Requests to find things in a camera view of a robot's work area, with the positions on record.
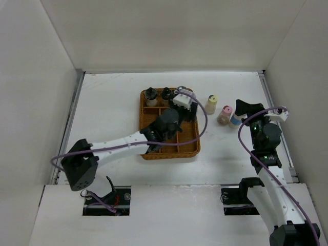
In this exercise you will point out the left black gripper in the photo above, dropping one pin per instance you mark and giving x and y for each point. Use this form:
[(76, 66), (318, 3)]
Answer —
[(189, 114)]

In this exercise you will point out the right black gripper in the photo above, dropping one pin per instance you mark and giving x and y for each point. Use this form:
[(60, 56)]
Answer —
[(242, 108)]

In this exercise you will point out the silver lid blue label jar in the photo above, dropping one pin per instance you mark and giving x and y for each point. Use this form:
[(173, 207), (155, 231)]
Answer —
[(235, 121)]

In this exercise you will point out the black cap brown spice bottle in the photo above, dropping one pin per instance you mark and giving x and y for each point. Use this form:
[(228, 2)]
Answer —
[(165, 96)]

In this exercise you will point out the black cap white spice bottle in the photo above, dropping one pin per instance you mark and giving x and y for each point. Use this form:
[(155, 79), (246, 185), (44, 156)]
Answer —
[(151, 97)]

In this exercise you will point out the black grinder top spice bottle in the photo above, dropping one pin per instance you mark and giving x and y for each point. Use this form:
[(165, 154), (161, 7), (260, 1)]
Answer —
[(181, 90)]

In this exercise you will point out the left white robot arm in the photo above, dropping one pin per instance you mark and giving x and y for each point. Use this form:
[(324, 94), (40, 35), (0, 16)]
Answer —
[(81, 162)]

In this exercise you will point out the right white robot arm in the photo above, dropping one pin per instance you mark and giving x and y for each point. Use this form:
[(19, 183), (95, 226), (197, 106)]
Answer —
[(285, 219)]

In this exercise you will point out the yellow lid spice bottle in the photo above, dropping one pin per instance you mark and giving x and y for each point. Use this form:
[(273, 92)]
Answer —
[(211, 104)]

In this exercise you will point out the pink lid spice bottle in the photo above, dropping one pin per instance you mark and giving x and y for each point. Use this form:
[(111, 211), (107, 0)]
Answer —
[(224, 116)]

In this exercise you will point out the brown wicker divided tray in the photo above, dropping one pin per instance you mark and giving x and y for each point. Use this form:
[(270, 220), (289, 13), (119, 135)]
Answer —
[(148, 113)]

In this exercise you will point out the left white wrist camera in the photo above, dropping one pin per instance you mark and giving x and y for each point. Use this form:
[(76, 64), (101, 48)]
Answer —
[(182, 100)]

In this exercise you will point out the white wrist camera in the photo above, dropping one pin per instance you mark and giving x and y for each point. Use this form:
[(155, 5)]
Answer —
[(277, 114), (182, 100)]

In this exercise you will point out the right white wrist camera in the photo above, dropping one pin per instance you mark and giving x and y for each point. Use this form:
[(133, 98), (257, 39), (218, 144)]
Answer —
[(277, 114)]

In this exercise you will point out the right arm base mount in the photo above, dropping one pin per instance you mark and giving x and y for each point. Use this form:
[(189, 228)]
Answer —
[(234, 198)]

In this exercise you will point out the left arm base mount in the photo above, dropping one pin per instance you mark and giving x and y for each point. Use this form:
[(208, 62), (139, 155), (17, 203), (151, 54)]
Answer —
[(115, 203)]

